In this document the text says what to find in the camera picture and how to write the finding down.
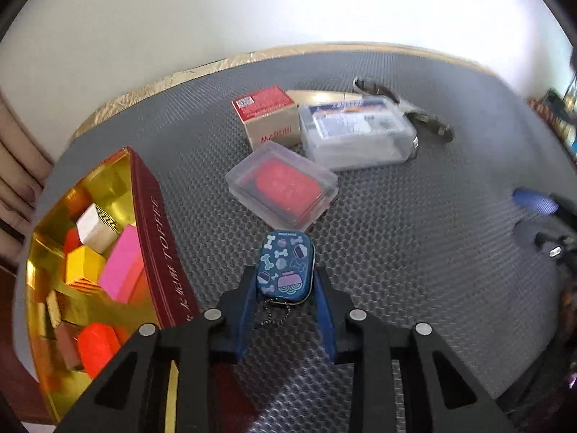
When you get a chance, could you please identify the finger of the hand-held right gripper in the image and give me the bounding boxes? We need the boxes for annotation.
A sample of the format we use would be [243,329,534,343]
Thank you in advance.
[513,187,577,217]
[514,219,577,262]

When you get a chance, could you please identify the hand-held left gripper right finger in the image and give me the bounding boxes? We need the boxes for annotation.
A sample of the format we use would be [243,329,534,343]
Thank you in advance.
[313,265,519,433]

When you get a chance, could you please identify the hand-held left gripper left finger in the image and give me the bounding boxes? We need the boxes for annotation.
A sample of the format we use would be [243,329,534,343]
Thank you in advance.
[58,265,257,433]

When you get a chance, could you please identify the blue patterned tin keychain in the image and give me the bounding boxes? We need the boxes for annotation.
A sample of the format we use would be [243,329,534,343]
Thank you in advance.
[256,231,315,325]

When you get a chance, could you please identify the red tin box gold inside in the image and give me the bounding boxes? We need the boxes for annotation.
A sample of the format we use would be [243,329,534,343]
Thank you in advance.
[25,146,262,433]

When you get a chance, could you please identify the pink block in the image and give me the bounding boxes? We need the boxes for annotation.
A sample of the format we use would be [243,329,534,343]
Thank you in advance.
[98,224,146,303]

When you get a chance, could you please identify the clear case with red insert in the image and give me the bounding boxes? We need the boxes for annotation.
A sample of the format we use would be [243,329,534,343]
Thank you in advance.
[225,141,340,231]

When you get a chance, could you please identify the red rounded case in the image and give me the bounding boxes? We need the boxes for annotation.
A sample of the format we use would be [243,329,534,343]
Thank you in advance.
[76,322,122,380]

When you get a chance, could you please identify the yellow block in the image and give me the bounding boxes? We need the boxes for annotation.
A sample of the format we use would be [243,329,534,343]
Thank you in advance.
[65,246,106,287]

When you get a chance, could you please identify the white block with striped side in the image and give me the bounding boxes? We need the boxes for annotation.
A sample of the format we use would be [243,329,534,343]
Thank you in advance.
[76,203,119,251]

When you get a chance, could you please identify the red rectangular block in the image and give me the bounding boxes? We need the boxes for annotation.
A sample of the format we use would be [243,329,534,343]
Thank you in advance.
[62,228,86,255]

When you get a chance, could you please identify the clear plastic box with label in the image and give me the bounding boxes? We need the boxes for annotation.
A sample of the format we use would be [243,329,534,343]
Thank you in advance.
[298,97,418,171]

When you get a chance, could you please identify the red and beige carton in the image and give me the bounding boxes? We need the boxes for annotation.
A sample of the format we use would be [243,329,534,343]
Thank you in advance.
[231,86,299,150]

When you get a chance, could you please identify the long gold box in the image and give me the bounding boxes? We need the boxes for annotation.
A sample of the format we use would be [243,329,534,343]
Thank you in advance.
[286,89,364,106]

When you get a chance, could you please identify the cluttered colourful shelf items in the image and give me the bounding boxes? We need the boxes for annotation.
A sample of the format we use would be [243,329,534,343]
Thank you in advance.
[527,86,577,163]

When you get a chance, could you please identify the gold satin cloth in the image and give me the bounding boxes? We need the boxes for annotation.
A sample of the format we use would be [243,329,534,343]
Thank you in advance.
[67,41,497,145]

